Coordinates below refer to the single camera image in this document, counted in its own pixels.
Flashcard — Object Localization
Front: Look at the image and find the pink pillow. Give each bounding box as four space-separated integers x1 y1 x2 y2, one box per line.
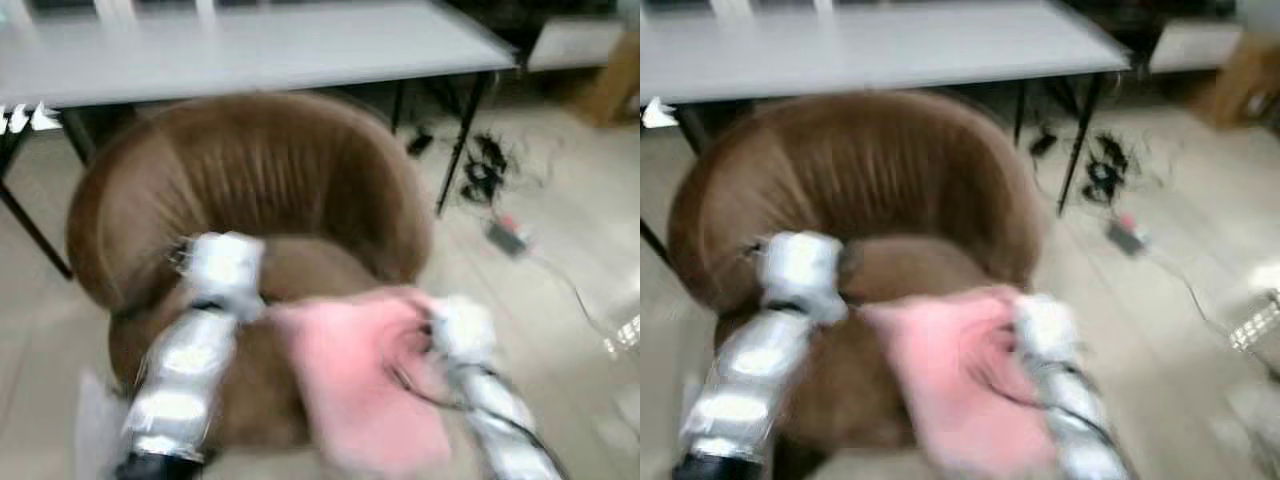
264 287 457 477
859 284 1063 477

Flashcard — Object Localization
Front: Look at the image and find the brown round fabric sofa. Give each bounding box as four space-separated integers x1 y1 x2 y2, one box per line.
64 91 434 453
664 91 1048 458

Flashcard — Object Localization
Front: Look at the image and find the grey power box, red label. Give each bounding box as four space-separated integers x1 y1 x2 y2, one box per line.
1107 214 1152 255
486 214 532 255

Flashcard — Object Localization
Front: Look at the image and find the white drawer cabinet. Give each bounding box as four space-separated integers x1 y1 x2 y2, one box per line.
1147 19 1247 74
526 19 627 74

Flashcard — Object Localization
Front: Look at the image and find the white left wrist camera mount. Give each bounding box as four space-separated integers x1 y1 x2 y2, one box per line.
178 231 268 323
758 231 851 325

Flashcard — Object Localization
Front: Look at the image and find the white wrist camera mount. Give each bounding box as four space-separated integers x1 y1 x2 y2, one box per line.
178 231 268 323
758 231 851 325
1011 292 1083 368
427 294 499 368

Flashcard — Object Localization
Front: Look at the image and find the coiled black cable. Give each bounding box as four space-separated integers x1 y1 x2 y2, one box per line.
461 134 512 203
1084 134 1132 203

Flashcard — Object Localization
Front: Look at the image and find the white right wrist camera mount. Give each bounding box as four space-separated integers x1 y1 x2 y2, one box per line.
1011 292 1083 368
427 294 499 368

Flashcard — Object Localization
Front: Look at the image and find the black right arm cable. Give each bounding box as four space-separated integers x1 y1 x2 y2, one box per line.
965 320 1116 461
384 318 546 471

